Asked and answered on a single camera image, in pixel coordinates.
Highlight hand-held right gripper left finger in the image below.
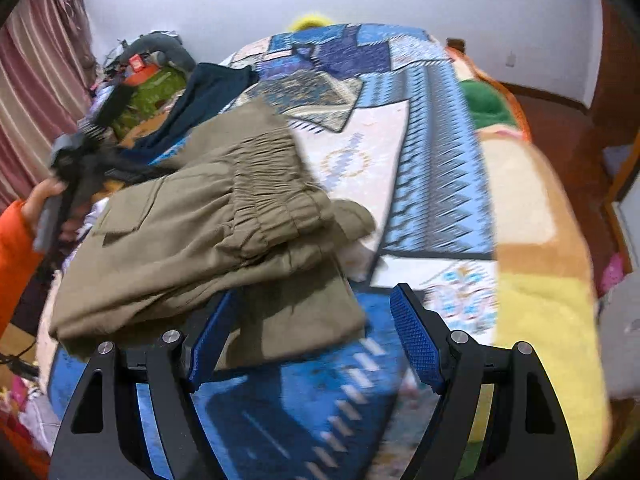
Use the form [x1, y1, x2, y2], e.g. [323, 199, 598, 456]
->
[47, 287, 246, 480]

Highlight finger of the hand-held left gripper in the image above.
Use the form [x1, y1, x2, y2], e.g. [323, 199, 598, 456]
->
[82, 80, 136, 141]
[102, 152, 168, 186]

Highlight striped pink curtain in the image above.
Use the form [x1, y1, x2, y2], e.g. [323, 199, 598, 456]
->
[0, 0, 101, 211]

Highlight dark navy garment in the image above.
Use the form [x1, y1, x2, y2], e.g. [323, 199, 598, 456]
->
[117, 62, 261, 163]

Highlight orange box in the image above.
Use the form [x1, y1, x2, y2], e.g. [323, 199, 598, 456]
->
[126, 55, 157, 81]

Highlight grey cloth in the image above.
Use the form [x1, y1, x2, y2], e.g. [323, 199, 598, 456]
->
[596, 280, 640, 398]

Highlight blue patchwork blanket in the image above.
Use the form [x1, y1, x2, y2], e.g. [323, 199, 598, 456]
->
[47, 22, 501, 480]

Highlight grey bolster pillow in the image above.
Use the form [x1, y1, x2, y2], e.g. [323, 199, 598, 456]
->
[121, 32, 198, 72]

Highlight pink cloth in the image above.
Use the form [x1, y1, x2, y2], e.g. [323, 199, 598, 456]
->
[601, 254, 627, 293]

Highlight person's left forearm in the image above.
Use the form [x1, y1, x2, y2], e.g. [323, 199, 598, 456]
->
[0, 199, 46, 343]

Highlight olive green pants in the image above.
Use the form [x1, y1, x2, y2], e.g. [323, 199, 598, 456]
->
[48, 97, 378, 373]

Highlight yellow foam tube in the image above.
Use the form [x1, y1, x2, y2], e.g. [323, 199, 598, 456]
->
[289, 11, 337, 32]

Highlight green patterned laundry bag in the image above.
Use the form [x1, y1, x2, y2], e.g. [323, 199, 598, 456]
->
[111, 67, 190, 142]

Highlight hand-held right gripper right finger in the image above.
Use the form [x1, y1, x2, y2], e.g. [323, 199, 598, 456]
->
[389, 282, 577, 480]

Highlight colourful fleece blanket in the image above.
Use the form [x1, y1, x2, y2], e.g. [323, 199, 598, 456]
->
[442, 45, 615, 461]

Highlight person's left hand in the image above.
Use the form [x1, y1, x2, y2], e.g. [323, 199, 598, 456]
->
[19, 177, 81, 243]

